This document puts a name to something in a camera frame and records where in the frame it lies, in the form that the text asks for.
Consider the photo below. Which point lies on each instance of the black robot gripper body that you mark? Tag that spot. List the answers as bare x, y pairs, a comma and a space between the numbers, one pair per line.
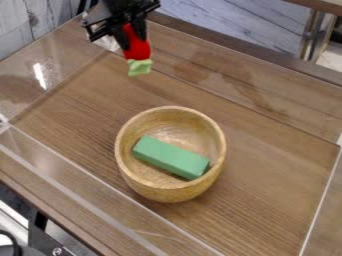
115, 12

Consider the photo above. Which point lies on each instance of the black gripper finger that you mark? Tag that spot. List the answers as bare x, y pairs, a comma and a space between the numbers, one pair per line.
139, 27
118, 33

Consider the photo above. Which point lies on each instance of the red plush strawberry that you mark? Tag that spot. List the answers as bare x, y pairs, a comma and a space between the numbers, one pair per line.
138, 53

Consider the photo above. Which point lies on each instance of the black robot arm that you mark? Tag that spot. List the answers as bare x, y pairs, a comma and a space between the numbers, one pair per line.
113, 14

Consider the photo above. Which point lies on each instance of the wooden bowl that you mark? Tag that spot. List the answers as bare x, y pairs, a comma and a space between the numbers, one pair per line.
185, 128

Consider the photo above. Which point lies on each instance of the green rectangular block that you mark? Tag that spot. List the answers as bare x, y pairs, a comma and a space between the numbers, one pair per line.
171, 158

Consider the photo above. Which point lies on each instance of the wooden background furniture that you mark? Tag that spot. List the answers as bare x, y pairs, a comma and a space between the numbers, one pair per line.
324, 13

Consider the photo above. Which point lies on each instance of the clear acrylic corner bracket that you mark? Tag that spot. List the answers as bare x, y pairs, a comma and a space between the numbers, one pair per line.
109, 43

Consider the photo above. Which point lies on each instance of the black table leg frame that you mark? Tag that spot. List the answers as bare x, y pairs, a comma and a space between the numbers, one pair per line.
30, 241

